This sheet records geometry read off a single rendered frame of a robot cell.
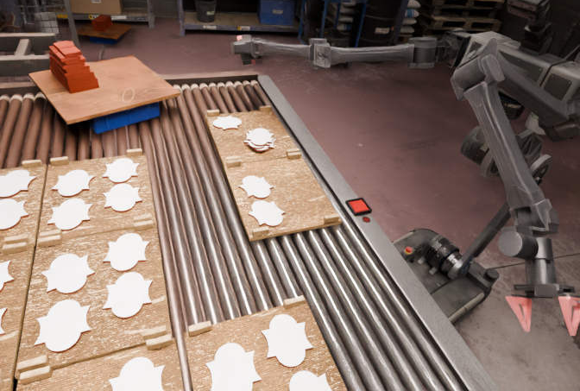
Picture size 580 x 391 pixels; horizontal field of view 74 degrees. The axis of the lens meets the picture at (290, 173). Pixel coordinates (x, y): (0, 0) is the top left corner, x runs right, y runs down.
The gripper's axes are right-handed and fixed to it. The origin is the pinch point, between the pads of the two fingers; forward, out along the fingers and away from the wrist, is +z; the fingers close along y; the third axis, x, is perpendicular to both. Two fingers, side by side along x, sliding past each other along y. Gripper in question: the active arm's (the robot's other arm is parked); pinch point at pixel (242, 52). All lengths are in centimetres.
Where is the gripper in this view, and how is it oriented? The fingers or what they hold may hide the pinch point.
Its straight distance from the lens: 208.1
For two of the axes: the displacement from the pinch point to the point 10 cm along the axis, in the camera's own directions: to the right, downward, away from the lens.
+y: 1.7, 9.7, 2.0
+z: -3.7, -1.2, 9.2
